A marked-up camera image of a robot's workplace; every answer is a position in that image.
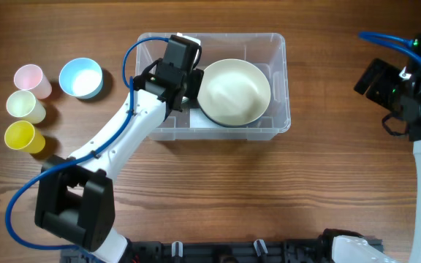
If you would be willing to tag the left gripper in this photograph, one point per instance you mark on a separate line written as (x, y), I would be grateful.
(196, 77)

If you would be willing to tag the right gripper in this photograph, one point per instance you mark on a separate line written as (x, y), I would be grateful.
(376, 93)

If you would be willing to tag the cream plate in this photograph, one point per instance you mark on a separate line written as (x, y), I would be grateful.
(234, 92)

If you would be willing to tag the light blue bowl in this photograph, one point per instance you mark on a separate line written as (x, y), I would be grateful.
(81, 78)

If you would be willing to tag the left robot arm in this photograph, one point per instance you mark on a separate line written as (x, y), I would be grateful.
(75, 196)

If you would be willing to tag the clear plastic storage container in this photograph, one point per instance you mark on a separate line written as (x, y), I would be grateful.
(267, 51)

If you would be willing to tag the pink cup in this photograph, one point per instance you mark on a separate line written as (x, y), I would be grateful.
(31, 78)

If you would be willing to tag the pale green cup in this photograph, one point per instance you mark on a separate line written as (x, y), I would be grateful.
(25, 106)

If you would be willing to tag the yellow cup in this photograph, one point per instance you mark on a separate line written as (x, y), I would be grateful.
(24, 136)

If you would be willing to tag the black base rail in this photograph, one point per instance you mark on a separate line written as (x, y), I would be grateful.
(278, 252)

